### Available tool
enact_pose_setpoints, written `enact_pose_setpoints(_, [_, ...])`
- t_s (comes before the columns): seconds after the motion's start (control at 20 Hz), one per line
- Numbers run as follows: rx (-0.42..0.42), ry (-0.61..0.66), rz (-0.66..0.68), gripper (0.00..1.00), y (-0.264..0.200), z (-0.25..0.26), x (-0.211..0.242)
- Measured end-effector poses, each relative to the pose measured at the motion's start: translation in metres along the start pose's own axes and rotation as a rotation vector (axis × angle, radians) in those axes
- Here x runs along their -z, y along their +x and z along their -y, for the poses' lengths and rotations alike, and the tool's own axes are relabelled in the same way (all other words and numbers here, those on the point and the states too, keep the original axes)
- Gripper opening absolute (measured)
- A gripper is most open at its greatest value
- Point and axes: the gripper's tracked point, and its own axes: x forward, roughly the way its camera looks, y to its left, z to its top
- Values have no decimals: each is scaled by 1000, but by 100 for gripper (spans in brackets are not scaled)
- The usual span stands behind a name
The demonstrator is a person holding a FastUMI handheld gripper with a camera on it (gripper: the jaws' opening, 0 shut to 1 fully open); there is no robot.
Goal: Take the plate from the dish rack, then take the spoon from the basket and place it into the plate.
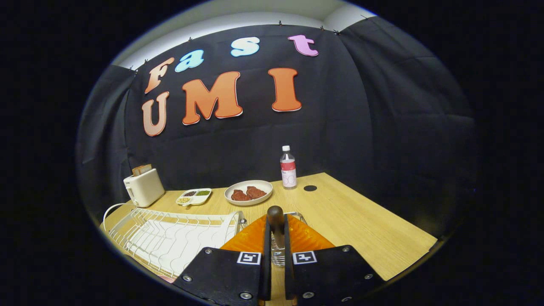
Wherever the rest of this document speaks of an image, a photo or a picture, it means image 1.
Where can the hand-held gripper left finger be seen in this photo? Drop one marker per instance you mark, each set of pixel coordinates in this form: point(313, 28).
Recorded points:
point(267, 272)

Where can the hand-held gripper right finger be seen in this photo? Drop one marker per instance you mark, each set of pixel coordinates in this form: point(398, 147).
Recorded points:
point(289, 276)

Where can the white round plate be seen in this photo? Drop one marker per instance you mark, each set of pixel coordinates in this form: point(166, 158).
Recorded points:
point(244, 183)

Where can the white divided dish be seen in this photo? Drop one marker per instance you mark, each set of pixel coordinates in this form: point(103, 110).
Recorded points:
point(197, 200)

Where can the red meat piece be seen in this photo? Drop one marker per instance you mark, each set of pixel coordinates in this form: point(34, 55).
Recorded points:
point(256, 192)
point(240, 196)

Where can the black table grommet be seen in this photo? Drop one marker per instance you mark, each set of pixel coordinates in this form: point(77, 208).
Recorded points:
point(310, 188)

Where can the green beans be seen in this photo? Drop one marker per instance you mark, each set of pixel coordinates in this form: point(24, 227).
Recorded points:
point(203, 192)

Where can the clear bottle with red label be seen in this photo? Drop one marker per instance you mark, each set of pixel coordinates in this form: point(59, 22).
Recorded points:
point(288, 170)

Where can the yellow beans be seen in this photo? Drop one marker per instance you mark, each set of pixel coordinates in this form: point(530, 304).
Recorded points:
point(183, 199)

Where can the white toaster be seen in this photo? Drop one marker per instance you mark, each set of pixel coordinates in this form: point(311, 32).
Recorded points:
point(144, 189)

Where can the toast slice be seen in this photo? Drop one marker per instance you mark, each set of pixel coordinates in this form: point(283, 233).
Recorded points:
point(137, 171)
point(146, 168)

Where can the black backdrop cloth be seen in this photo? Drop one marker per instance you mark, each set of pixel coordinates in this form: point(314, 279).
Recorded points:
point(361, 106)

